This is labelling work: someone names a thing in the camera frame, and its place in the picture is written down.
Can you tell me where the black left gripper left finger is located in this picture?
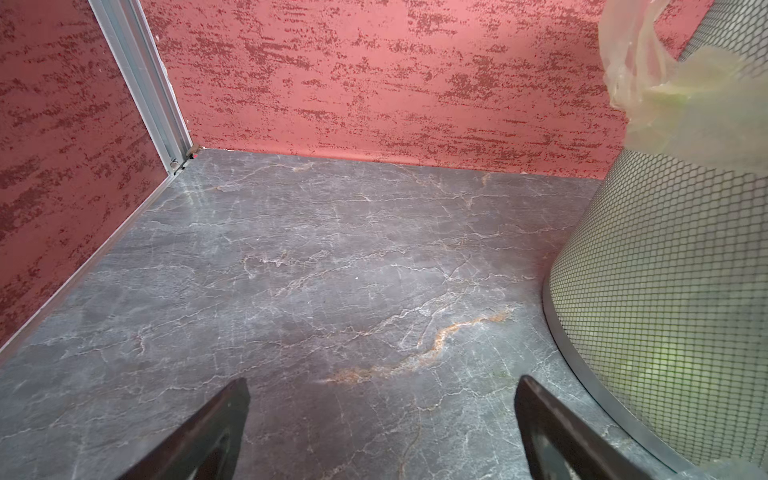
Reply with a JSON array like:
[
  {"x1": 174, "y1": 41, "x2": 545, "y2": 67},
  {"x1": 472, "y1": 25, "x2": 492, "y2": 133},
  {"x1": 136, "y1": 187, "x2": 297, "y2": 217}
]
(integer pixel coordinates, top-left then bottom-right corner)
[{"x1": 121, "y1": 378, "x2": 250, "y2": 479}]

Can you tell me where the grey mesh waste bin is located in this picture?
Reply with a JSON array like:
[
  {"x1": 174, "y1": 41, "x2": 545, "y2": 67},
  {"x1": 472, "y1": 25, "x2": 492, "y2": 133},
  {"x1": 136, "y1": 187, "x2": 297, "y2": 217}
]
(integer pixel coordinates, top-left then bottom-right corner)
[{"x1": 543, "y1": 1, "x2": 767, "y2": 479}]

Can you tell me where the clear plastic bin liner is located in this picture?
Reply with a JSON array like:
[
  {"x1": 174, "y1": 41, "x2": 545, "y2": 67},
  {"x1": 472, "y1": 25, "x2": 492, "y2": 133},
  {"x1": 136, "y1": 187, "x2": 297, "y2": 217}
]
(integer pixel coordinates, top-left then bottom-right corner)
[{"x1": 598, "y1": 1, "x2": 767, "y2": 174}]

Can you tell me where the left aluminium corner post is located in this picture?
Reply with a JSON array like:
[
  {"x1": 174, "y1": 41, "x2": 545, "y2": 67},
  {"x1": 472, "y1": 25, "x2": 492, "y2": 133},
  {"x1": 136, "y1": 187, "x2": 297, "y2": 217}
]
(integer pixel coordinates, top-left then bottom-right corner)
[{"x1": 89, "y1": 0, "x2": 193, "y2": 176}]

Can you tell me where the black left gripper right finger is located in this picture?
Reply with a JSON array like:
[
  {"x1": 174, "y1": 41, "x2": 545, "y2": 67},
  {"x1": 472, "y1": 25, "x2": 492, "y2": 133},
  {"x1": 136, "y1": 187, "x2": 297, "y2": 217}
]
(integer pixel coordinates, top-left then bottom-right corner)
[{"x1": 514, "y1": 375, "x2": 650, "y2": 479}]

